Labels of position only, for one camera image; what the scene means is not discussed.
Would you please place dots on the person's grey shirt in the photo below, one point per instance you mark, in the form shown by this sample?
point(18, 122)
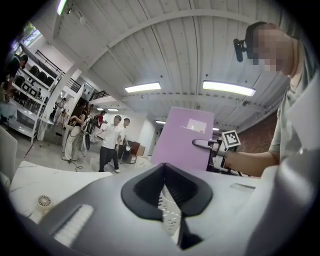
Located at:
point(287, 120)

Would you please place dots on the small white round fan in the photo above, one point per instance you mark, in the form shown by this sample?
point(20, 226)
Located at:
point(44, 201)

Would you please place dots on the white mesh file holder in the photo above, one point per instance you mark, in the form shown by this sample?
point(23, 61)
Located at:
point(170, 220)

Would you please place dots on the white storage shelf rack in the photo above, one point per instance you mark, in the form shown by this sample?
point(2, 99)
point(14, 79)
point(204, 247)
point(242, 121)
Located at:
point(35, 100)

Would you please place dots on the white staircase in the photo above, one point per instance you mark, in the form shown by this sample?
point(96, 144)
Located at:
point(75, 107)

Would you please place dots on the window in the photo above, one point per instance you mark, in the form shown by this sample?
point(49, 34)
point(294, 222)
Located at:
point(31, 35)

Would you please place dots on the long ceiling light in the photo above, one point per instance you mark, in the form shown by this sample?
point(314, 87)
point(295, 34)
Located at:
point(61, 7)
point(143, 87)
point(228, 88)

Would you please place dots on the person's right forearm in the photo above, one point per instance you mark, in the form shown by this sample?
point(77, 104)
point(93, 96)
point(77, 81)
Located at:
point(250, 161)

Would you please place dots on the person's head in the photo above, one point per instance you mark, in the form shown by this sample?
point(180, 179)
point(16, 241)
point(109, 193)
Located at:
point(277, 47)

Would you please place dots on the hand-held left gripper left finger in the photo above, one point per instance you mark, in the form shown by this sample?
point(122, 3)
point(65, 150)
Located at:
point(140, 200)

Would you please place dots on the black head-mounted camera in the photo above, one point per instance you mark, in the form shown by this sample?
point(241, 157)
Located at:
point(239, 50)

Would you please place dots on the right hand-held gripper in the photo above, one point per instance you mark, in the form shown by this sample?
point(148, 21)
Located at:
point(231, 140)

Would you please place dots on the purple folder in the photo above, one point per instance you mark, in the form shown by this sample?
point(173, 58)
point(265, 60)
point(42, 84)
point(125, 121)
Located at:
point(180, 145)

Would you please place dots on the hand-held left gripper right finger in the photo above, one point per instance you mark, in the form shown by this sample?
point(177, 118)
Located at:
point(195, 197)

